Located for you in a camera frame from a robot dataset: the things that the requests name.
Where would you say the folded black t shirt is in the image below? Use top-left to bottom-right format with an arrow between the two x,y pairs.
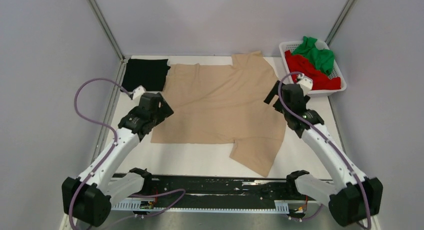
122,59 -> 171,92

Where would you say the green t shirt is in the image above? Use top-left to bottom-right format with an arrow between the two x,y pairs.
292,36 -> 335,76

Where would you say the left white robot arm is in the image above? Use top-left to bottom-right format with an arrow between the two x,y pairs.
61,93 -> 174,227

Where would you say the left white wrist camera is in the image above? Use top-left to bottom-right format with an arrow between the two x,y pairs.
130,85 -> 146,101

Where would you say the beige t shirt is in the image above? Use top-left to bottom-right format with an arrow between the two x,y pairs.
151,51 -> 287,177

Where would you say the red t shirt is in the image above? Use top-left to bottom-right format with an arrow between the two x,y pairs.
284,50 -> 342,90

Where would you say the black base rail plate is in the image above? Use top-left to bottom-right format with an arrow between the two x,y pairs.
112,174 -> 319,210

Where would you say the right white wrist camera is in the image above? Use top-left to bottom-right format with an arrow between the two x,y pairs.
296,73 -> 313,95

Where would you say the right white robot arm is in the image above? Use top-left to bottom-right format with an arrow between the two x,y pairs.
264,80 -> 384,227

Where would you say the white slotted cable duct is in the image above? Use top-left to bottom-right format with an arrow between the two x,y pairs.
111,201 -> 290,214

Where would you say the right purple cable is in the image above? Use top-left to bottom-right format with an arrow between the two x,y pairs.
277,71 -> 373,230

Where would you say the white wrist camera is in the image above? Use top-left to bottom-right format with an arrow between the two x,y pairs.
296,73 -> 313,95
130,85 -> 146,101

